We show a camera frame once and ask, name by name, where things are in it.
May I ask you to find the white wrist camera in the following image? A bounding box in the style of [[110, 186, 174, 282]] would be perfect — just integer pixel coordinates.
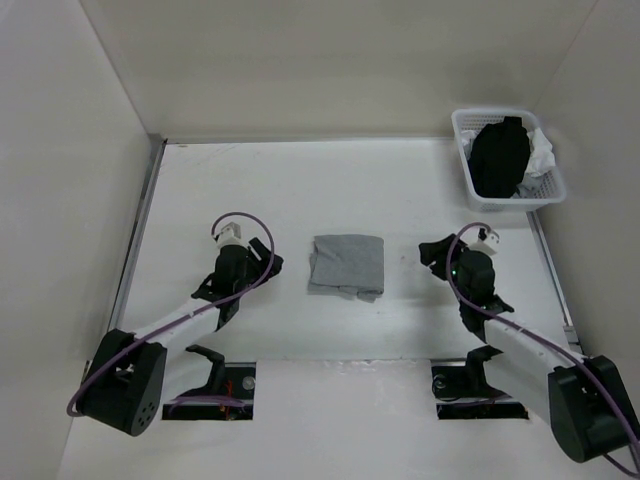
[[212, 222, 246, 250], [469, 228, 500, 256]]

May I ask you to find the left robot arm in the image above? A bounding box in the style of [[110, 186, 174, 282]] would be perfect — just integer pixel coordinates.
[[68, 238, 284, 437]]

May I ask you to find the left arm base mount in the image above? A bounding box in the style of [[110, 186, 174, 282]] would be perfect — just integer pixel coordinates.
[[161, 345, 257, 421]]

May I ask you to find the white plastic basket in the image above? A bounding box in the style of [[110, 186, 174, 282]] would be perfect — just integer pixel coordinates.
[[451, 107, 567, 212]]

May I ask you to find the white tank top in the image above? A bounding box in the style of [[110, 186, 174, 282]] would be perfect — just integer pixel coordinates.
[[460, 128, 556, 198]]

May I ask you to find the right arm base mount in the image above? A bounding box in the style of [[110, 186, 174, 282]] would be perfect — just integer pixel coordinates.
[[431, 346, 529, 420]]

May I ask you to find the grey tank top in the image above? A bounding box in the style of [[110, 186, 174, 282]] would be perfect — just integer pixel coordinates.
[[308, 234, 385, 302]]

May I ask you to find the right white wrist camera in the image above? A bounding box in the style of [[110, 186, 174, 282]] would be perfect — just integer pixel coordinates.
[[469, 228, 500, 256]]

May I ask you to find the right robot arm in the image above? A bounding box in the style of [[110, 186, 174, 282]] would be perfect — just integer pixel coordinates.
[[419, 235, 639, 463]]

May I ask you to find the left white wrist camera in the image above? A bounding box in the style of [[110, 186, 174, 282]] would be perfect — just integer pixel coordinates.
[[212, 222, 246, 250]]

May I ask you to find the black tank top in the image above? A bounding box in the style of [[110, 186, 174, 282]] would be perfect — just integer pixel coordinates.
[[468, 116, 531, 198]]

